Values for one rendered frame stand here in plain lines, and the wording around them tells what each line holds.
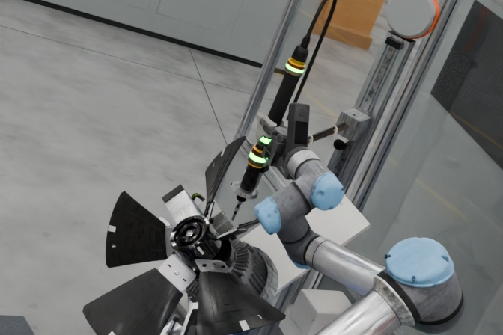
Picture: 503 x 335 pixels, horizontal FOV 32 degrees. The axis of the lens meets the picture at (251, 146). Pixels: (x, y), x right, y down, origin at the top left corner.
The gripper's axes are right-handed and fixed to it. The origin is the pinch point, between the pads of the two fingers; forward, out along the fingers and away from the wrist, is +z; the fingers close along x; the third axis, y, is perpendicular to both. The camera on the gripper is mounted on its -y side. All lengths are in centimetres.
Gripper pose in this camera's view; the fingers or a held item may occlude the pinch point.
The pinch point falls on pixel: (269, 114)
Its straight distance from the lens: 220.0
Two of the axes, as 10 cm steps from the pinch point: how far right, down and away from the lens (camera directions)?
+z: -3.9, -4.9, 7.8
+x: 8.5, 1.3, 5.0
